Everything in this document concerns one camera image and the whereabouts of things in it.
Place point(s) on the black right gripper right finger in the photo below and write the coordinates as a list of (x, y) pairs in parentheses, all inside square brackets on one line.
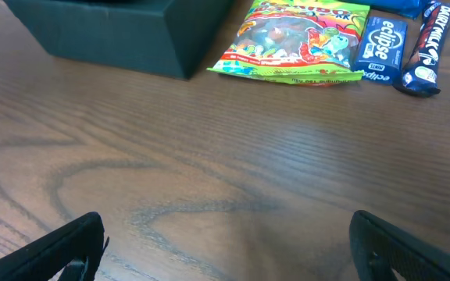
[(382, 251)]

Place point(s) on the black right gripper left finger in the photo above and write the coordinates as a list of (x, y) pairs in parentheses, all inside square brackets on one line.
[(74, 251)]

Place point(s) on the green Haribo worms bag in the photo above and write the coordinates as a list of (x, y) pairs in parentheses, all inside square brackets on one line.
[(300, 42)]

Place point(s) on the blue Oreo cookie pack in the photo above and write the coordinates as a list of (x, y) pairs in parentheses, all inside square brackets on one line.
[(407, 8)]

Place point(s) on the dark green box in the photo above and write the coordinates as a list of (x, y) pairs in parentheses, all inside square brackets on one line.
[(163, 37)]

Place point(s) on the purple Dairy Milk bar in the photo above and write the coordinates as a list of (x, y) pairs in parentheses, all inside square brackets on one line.
[(419, 76)]

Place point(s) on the blue Eclipse mints box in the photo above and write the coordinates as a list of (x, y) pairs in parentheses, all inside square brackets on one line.
[(381, 50)]

